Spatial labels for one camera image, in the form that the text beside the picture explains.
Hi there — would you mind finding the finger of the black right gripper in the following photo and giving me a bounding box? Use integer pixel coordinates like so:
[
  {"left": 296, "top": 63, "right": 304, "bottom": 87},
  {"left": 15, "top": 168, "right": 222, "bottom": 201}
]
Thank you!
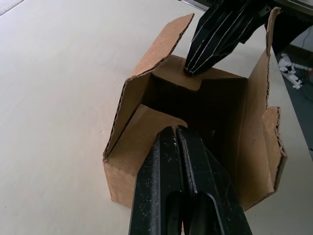
[
  {"left": 183, "top": 0, "right": 242, "bottom": 75},
  {"left": 192, "top": 0, "right": 272, "bottom": 76}
]

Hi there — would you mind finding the white power strip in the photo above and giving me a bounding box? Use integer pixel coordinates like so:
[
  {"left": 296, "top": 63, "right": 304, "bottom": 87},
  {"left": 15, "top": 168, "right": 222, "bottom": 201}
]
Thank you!
[{"left": 278, "top": 54, "right": 309, "bottom": 90}]

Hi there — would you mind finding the small brown cardboard box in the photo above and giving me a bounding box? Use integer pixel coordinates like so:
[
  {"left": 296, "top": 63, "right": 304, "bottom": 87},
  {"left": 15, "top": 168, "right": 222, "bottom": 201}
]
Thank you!
[{"left": 102, "top": 7, "right": 288, "bottom": 235}]

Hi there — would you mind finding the dark table frame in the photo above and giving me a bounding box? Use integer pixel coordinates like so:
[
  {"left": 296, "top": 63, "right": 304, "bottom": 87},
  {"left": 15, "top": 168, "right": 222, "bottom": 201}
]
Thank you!
[{"left": 268, "top": 0, "right": 313, "bottom": 53}]

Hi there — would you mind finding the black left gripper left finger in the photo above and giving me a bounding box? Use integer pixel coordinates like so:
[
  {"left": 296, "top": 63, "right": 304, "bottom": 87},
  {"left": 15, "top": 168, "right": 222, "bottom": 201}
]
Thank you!
[{"left": 129, "top": 125, "right": 184, "bottom": 235}]

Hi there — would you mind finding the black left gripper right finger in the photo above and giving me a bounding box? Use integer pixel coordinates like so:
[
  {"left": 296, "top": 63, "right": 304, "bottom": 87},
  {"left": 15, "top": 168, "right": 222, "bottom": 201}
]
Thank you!
[{"left": 175, "top": 124, "right": 254, "bottom": 235}]

